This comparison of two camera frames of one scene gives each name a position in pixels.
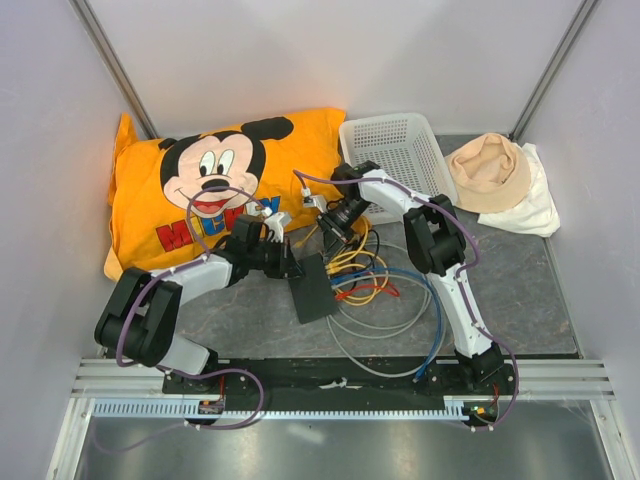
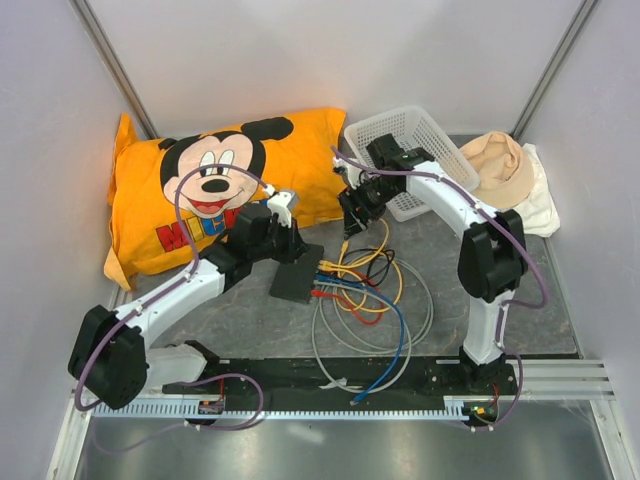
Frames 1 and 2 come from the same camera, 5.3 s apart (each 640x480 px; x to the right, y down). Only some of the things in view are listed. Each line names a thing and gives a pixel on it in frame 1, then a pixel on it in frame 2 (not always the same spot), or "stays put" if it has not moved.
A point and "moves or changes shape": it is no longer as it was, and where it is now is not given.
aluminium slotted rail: (135, 389) stays put
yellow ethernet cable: (358, 277) moves or changes shape
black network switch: (313, 293) moves or changes shape
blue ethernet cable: (438, 301) to (356, 399)
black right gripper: (333, 246) to (355, 222)
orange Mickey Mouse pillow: (177, 199) stays put
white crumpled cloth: (537, 213) stays put
